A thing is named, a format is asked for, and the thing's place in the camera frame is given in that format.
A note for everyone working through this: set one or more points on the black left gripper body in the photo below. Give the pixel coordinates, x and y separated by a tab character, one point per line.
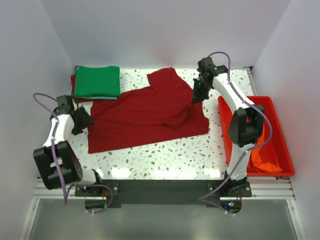
81	120

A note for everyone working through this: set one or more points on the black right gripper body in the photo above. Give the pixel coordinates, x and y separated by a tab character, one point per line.
200	88

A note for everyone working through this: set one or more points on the dark red t shirt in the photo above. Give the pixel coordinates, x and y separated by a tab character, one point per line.
73	84
160	112

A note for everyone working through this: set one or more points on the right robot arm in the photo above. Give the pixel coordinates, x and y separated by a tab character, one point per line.
246	125

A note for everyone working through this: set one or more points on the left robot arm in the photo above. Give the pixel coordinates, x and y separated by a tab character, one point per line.
56	161

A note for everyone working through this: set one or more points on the folded dark red t shirt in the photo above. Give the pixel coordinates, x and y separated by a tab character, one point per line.
73	84

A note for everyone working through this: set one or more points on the folded green t shirt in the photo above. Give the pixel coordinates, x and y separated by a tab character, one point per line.
97	81

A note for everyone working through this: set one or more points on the red plastic bin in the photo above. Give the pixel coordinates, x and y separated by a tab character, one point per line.
270	111

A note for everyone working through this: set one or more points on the crumpled orange t shirt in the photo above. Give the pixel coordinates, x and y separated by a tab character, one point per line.
265	160

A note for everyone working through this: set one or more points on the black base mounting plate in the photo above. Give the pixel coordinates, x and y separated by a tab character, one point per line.
148	192

